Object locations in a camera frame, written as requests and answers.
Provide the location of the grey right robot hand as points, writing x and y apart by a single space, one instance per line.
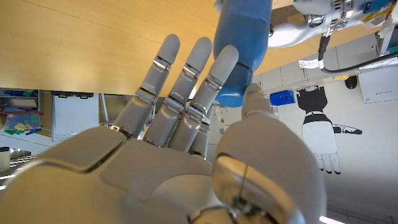
155 186

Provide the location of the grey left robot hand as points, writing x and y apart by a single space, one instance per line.
289 34

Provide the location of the blue metal bottle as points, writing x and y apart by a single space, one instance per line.
242 31

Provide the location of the blue bottle cap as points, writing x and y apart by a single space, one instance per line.
233 90

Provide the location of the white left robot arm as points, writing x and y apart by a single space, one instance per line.
357 11

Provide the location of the white cabinet row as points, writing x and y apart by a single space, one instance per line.
342 59

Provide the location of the blue plastic crate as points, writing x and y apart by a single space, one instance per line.
282 97

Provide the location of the grey metal shelf unit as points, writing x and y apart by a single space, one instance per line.
21 112

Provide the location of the robot hand wall poster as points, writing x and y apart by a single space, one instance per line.
318 137

